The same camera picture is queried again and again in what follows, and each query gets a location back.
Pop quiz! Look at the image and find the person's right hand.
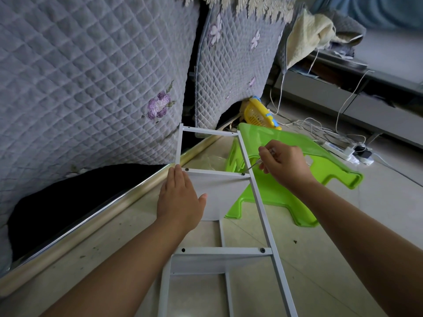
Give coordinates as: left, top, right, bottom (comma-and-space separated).
258, 140, 317, 193

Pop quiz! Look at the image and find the person's left hand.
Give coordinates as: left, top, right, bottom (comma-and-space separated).
156, 164, 208, 235

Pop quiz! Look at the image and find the white wooden board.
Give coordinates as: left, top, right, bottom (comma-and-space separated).
182, 170, 253, 222
169, 253, 273, 276

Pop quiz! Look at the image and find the white metal frame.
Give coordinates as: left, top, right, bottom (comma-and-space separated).
217, 220, 236, 317
156, 123, 300, 317

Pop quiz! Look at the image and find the person's left forearm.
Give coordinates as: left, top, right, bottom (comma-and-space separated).
40, 221, 193, 317

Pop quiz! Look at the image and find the person's right forearm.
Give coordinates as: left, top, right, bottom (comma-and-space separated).
297, 178, 423, 317

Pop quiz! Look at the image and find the green plastic stool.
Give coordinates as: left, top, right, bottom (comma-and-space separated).
225, 122, 364, 229

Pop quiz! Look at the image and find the long white power strip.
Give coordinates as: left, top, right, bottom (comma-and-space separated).
322, 141, 355, 163

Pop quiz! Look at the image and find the yellow plastic basket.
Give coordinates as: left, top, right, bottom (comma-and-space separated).
239, 96, 282, 130

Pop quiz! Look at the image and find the white power strip with plugs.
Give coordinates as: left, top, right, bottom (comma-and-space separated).
353, 144, 376, 166

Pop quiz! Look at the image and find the grey marble TV cabinet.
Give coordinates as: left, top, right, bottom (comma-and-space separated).
278, 23, 423, 149

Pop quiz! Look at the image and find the pile of pale cloth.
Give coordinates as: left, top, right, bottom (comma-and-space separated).
286, 6, 366, 70

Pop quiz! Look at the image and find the grey textured furniture cover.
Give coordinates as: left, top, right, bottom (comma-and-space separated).
0, 0, 297, 262

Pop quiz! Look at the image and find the blue cloth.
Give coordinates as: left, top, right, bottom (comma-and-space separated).
311, 0, 423, 30

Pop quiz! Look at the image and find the tangle of white cables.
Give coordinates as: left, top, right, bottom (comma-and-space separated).
267, 49, 384, 169

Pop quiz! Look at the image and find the chrome metal base rail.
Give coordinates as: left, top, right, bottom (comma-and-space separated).
0, 118, 239, 298

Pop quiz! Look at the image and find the long dark cable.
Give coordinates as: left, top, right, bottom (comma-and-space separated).
373, 155, 423, 189

